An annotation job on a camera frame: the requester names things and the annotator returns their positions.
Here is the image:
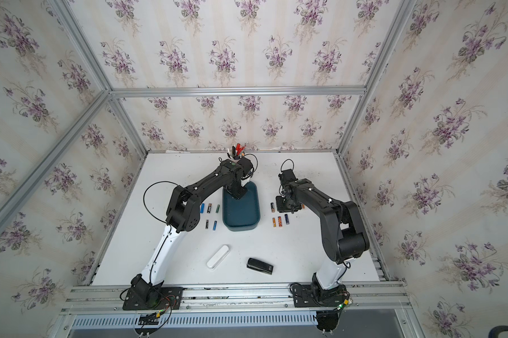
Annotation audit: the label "black stapler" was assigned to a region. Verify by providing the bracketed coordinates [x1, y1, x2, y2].
[246, 258, 274, 275]

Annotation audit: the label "aluminium front rail frame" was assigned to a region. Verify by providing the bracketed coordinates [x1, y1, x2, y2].
[49, 282, 424, 337]

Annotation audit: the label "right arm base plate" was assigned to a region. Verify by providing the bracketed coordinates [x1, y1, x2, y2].
[289, 283, 350, 309]

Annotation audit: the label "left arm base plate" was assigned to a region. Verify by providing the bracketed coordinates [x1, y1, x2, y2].
[120, 287, 184, 311]

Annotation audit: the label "teal plastic storage box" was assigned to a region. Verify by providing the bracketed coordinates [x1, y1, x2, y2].
[222, 182, 260, 232]

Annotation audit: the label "white rectangular case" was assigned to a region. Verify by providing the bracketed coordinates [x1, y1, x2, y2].
[206, 244, 230, 270]

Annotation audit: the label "pens in cup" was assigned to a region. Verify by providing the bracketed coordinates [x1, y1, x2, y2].
[227, 143, 245, 161]

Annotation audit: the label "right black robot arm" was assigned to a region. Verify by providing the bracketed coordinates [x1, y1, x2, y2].
[276, 169, 370, 293]

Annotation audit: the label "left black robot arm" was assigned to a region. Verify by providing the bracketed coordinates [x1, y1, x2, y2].
[130, 157, 254, 299]

